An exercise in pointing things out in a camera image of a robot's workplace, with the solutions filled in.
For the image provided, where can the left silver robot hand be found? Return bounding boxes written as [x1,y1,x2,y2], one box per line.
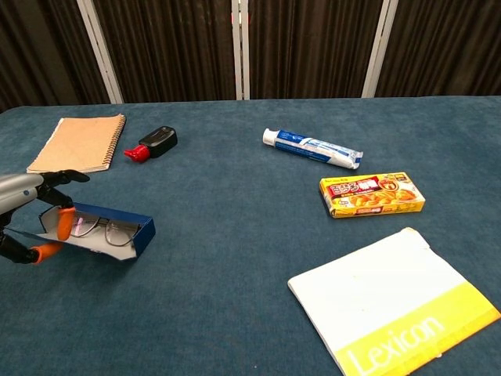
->
[0,169,91,266]

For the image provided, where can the white yellow Lexicon book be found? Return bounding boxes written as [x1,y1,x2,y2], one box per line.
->
[287,226,501,376]

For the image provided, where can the black bottle red cap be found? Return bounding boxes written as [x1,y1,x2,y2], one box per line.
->
[123,125,178,163]

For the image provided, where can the white screen frame post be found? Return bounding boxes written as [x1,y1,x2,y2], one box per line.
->
[360,0,393,99]
[76,0,125,105]
[230,0,251,101]

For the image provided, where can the tan spiral notebook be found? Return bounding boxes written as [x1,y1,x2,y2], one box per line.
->
[26,113,128,175]

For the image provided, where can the blue felt table cloth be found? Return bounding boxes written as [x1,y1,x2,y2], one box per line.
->
[0,95,501,376]

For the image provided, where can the dark brown pleated curtain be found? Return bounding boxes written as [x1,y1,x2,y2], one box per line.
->
[375,0,501,98]
[92,0,237,104]
[0,0,110,114]
[248,0,383,100]

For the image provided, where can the blue glasses case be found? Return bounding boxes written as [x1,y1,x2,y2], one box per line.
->
[7,202,157,262]

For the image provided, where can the white blue toothpaste tube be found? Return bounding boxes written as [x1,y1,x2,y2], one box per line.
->
[261,128,364,171]

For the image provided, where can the yellow curry roux box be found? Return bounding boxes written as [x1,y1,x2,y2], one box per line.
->
[319,170,427,219]

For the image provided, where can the wire-frame eyeglasses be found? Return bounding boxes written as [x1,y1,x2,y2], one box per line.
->
[70,215,142,248]

